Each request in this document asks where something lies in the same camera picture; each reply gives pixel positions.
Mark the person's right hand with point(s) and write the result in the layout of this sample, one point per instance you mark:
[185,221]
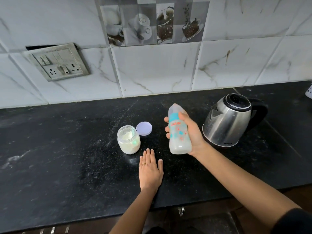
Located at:
[196,136]

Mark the person's left hand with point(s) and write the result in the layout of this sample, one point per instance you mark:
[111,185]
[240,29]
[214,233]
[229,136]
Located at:
[150,174]

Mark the clear printed baby bottle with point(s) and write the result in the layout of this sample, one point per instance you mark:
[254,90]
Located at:
[180,138]

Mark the blue bottle collar with nipple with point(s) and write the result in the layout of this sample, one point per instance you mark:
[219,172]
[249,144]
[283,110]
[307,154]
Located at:
[174,117]

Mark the clear bottle cap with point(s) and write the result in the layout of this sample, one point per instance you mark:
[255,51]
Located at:
[175,108]

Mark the steel electric kettle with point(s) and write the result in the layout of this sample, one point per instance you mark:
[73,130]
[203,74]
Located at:
[229,124]

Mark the clear milk powder jar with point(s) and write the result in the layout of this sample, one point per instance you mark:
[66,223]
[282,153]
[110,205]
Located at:
[128,144]

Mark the blue measuring spoon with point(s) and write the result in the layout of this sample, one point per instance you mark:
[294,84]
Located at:
[133,132]

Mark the lilac round jar lid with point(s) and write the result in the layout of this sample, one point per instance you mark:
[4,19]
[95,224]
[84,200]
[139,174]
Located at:
[144,128]

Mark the person's left forearm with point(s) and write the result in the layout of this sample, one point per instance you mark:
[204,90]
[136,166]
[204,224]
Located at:
[134,214]

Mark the person's right forearm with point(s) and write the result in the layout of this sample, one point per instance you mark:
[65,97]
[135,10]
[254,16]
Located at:
[243,185]

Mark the black trousers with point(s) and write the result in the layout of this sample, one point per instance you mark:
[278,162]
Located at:
[156,231]

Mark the dark wooden base cabinet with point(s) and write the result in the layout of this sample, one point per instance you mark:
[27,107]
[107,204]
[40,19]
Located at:
[73,227]

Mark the white appliance at right edge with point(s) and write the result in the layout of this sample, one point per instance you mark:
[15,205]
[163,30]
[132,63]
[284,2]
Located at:
[309,92]

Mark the black shirt sleeve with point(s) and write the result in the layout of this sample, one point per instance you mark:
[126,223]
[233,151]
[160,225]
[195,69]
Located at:
[295,222]

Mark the grey wall switch socket panel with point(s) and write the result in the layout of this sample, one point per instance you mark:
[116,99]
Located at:
[58,63]

